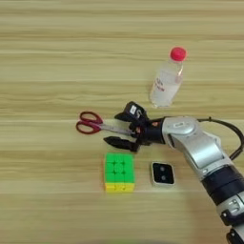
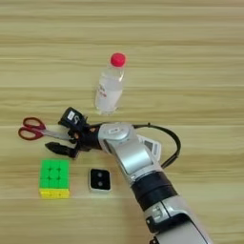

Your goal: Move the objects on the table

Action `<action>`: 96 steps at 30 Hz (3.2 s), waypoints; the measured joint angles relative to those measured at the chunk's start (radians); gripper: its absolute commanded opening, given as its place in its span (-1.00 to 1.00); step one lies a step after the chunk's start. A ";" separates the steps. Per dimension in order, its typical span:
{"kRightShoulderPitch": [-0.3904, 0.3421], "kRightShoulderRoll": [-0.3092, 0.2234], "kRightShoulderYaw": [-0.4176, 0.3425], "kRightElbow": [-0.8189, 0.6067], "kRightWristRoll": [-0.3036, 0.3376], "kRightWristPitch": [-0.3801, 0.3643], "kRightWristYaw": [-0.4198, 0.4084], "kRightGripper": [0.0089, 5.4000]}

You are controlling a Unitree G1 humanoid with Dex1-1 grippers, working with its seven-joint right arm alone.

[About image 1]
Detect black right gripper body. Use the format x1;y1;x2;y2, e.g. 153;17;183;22
129;116;166;153

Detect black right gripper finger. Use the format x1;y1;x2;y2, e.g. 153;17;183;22
113;112;141;124
103;135;140;153

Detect colourful puzzle cube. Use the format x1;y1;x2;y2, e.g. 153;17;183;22
104;152;136;193

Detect red-handled scissors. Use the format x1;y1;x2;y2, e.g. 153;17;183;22
75;110;136;137

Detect clear bottle red cap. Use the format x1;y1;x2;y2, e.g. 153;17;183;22
149;46;188;109

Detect small black box white label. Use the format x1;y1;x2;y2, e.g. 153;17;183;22
124;100;148;121

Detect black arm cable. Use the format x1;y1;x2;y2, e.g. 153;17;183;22
196;116;244;161

